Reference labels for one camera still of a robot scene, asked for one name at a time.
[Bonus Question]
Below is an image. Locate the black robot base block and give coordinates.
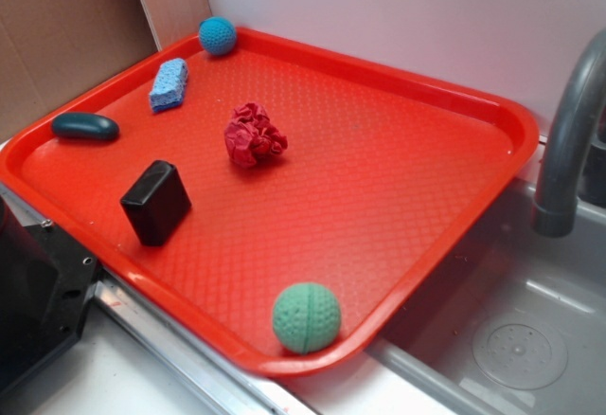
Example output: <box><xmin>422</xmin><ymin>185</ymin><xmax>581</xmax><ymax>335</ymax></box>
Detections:
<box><xmin>1</xmin><ymin>202</ymin><xmax>100</xmax><ymax>397</ymax></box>

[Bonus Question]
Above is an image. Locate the black box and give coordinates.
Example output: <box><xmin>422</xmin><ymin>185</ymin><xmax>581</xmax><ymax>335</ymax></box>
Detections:
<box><xmin>120</xmin><ymin>160</ymin><xmax>192</xmax><ymax>246</ymax></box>

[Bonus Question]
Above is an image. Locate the red plastic tray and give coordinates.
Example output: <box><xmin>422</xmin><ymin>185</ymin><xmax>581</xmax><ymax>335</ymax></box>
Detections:
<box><xmin>1</xmin><ymin>28</ymin><xmax>539</xmax><ymax>377</ymax></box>

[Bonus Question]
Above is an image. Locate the crumpled red paper ball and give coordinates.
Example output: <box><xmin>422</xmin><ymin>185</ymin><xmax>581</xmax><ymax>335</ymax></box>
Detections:
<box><xmin>223</xmin><ymin>102</ymin><xmax>288</xmax><ymax>169</ymax></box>

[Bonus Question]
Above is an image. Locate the green dimpled foam ball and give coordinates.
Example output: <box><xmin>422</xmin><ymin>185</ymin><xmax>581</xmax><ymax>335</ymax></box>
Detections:
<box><xmin>272</xmin><ymin>282</ymin><xmax>342</xmax><ymax>355</ymax></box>

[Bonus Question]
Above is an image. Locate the blue sponge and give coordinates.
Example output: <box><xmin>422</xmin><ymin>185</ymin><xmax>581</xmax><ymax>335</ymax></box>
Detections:
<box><xmin>149</xmin><ymin>58</ymin><xmax>188</xmax><ymax>113</ymax></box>

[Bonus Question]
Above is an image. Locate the blue textured ball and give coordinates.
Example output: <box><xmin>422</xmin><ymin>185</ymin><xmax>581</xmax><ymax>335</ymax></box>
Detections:
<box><xmin>198</xmin><ymin>16</ymin><xmax>238</xmax><ymax>56</ymax></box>

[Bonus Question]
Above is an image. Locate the dark teal oval soap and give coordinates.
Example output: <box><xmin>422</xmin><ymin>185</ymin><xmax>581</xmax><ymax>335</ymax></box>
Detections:
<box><xmin>51</xmin><ymin>112</ymin><xmax>120</xmax><ymax>141</ymax></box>

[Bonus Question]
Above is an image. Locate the grey faucet spout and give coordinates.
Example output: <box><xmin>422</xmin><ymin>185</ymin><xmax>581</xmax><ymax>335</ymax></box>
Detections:
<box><xmin>531</xmin><ymin>30</ymin><xmax>605</xmax><ymax>237</ymax></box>

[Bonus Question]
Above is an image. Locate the grey plastic sink basin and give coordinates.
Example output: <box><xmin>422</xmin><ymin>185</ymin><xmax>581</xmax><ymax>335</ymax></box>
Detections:
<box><xmin>368</xmin><ymin>181</ymin><xmax>605</xmax><ymax>414</ymax></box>

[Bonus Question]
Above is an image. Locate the brown cardboard panel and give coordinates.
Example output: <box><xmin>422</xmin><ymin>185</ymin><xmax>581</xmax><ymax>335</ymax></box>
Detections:
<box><xmin>1</xmin><ymin>0</ymin><xmax>156</xmax><ymax>140</ymax></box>

